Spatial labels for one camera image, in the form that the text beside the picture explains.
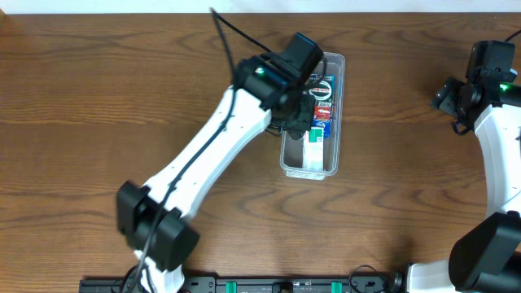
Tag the clear plastic container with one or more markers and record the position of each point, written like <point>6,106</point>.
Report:
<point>291,158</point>

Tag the green round-label box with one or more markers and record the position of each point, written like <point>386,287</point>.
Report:
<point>323,92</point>

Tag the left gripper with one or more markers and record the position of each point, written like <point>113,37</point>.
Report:
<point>303,120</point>

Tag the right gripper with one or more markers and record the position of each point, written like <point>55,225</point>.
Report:
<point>450,95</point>

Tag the blue Kool Fever box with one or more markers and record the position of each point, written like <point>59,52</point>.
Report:
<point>326,124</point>

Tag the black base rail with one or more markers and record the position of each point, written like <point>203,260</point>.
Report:
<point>364,282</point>

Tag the green white medicine box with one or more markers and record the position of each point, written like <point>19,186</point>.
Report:
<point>313,149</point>

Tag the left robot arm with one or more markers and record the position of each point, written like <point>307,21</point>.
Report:
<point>266,92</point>

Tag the red small box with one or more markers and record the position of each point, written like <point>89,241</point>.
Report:
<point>323,111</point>

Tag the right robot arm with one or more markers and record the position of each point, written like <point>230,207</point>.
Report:
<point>487,258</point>

